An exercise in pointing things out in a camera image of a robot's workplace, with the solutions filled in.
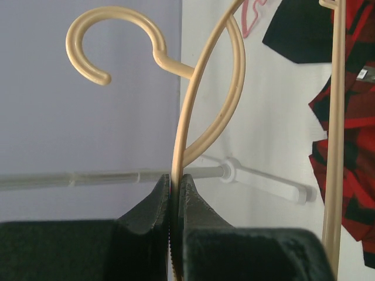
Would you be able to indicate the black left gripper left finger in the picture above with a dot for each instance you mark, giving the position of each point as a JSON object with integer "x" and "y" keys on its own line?
{"x": 132, "y": 247}

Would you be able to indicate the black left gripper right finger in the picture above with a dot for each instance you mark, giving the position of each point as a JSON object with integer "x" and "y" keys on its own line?
{"x": 209, "y": 248}

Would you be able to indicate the red black plaid shirt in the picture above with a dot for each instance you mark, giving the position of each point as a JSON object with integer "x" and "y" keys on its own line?
{"x": 358, "y": 156}

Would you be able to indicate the cream plastic hanger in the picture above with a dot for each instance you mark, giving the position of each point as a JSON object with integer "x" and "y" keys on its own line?
{"x": 184, "y": 154}

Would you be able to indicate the pink plastic hanger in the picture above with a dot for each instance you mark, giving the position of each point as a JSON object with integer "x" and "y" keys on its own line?
{"x": 249, "y": 15}

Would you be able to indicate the white clothes rack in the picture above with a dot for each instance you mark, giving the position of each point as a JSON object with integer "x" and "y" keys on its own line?
{"x": 228, "y": 171}

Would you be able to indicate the black garment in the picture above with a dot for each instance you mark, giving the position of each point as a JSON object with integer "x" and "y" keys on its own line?
{"x": 301, "y": 31}

